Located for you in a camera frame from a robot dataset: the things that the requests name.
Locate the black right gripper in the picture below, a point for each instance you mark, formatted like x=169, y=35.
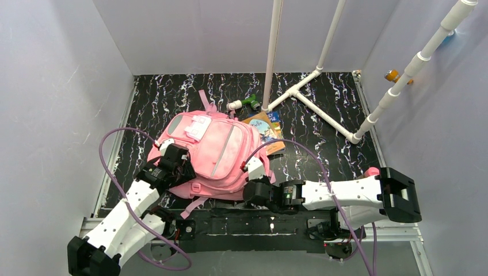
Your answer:
x=255, y=191

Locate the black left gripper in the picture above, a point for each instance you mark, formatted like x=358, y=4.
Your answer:
x=177, y=157

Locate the pink student backpack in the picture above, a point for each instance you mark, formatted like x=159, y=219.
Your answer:
x=218, y=145

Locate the orange Othello book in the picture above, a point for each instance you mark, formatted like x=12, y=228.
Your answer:
x=274, y=148

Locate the blue storey house book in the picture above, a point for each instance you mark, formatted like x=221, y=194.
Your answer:
x=275, y=119

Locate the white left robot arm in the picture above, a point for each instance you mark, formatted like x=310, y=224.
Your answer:
x=130, y=225

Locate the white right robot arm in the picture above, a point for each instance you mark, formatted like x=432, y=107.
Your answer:
x=381, y=193

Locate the green white pipe fitting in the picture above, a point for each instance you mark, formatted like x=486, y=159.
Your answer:
x=251, y=101

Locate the pink round cap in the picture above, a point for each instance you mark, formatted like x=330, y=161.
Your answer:
x=372, y=171

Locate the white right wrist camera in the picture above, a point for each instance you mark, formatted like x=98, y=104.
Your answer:
x=254, y=168

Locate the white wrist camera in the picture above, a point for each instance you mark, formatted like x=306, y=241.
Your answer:
x=162, y=147
x=254, y=168

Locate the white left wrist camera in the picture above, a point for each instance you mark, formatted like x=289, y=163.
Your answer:
x=162, y=147

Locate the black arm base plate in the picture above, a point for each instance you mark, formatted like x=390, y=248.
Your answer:
x=259, y=230

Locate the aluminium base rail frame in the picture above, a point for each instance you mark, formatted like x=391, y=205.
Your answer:
x=157, y=98

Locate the orange yellow wall knob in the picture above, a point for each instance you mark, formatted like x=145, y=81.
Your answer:
x=392, y=76

